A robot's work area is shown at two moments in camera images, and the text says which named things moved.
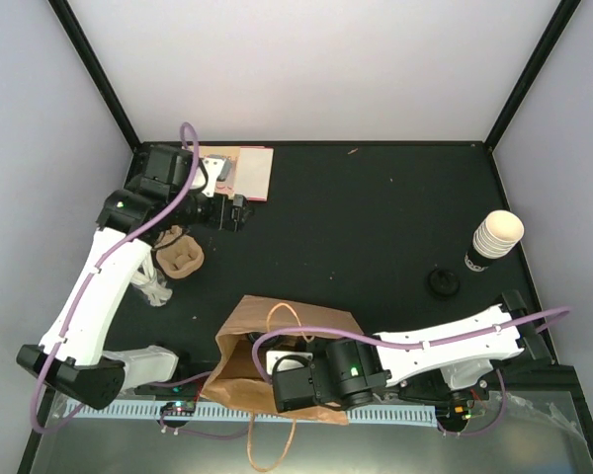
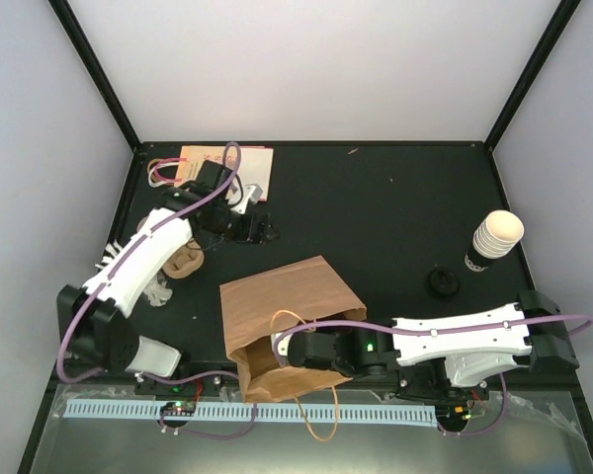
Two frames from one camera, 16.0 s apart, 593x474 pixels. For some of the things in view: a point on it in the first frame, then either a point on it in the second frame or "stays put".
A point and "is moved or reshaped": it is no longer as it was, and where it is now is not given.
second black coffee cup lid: (443, 282) stays put
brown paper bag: (240, 379) is moved or reshaped
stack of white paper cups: (497, 234) stays put
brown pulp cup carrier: (178, 253) stays put
